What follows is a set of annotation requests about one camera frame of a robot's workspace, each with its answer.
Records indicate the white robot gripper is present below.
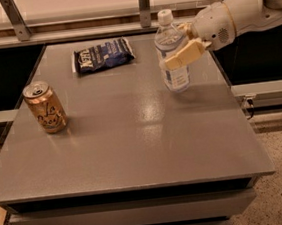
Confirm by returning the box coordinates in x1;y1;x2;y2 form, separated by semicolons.
163;2;236;70

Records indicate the clear plastic water bottle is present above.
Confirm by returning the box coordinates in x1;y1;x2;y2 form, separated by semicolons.
154;9;190;93

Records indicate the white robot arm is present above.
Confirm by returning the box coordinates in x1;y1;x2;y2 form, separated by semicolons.
160;0;282;70

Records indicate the blue chip bag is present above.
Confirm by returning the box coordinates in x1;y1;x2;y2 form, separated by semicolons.
72;37;135;75

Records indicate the gold LaCroix soda can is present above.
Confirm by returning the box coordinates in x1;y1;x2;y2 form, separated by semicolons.
23;81;68;134

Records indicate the grey cabinet drawer front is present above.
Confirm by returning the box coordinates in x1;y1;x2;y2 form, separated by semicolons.
10;188;256;225

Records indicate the middle metal frame bracket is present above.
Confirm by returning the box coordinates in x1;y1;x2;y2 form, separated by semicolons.
138;0;152;28

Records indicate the metal frame bracket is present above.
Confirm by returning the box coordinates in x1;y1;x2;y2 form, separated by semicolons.
0;0;31;42
138;0;152;28

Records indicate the left metal frame bracket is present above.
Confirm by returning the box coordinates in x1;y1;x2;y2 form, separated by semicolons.
0;0;31;42

